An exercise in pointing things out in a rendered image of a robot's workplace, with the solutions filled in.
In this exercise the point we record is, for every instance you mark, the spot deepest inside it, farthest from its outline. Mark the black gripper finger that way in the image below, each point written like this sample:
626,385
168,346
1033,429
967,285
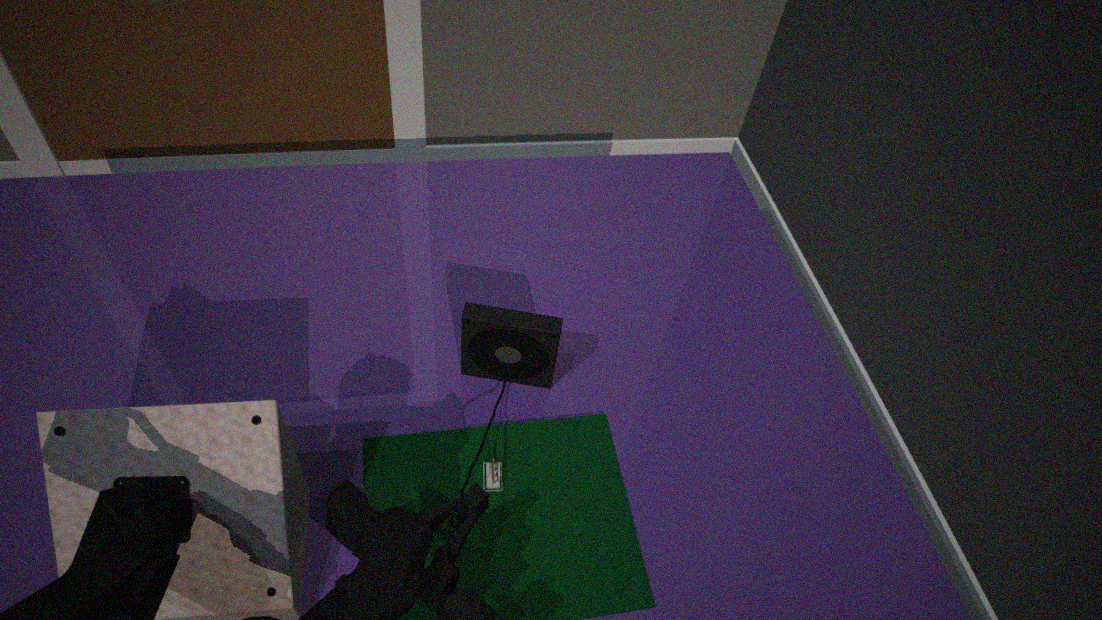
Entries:
448,553
436,516

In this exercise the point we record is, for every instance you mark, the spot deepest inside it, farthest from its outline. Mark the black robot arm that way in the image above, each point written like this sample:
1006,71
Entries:
127,555

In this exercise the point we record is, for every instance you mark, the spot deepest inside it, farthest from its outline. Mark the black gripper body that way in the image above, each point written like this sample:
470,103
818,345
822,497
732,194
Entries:
462,604

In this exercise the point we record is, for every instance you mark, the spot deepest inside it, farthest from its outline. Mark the green flat board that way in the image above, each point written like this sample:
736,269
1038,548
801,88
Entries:
558,540

